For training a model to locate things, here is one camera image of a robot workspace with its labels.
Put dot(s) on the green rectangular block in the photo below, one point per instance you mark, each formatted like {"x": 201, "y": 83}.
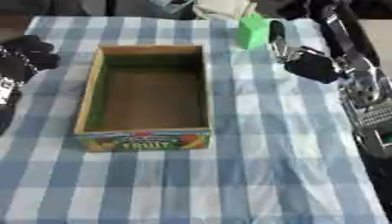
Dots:
{"x": 252, "y": 32}

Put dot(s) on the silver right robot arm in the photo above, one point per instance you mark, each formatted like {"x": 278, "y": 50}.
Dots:
{"x": 368, "y": 96}

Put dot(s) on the white bag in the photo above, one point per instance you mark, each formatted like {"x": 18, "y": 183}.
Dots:
{"x": 222, "y": 8}

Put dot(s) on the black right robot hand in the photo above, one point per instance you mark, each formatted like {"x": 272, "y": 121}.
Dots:
{"x": 312, "y": 66}

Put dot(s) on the cardboard box with green inside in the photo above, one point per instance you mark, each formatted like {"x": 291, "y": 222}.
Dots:
{"x": 153, "y": 102}

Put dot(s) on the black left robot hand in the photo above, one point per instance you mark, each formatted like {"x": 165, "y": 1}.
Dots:
{"x": 31, "y": 52}

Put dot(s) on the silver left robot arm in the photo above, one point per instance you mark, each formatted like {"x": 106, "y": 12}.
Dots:
{"x": 7, "y": 90}

